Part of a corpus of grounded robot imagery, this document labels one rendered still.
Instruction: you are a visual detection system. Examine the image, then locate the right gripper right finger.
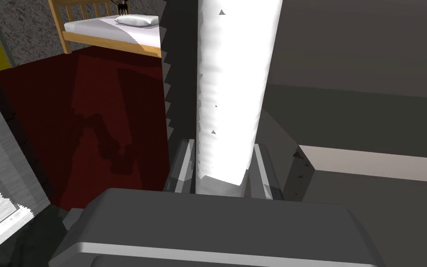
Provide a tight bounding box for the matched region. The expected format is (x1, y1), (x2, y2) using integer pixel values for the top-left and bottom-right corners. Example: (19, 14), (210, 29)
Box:
(244, 143), (284, 201)

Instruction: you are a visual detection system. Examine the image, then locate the white bar handle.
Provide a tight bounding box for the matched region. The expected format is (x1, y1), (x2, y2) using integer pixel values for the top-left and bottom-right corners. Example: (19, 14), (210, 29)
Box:
(195, 0), (284, 197)

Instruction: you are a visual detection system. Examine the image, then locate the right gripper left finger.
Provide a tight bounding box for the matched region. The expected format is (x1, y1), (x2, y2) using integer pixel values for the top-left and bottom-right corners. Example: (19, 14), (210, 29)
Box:
(163, 139), (196, 194)

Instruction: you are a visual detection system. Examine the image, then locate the wooden bed with white bedding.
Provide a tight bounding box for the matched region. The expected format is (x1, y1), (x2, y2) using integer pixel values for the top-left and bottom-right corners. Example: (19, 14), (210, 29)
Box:
(48, 0), (162, 58)

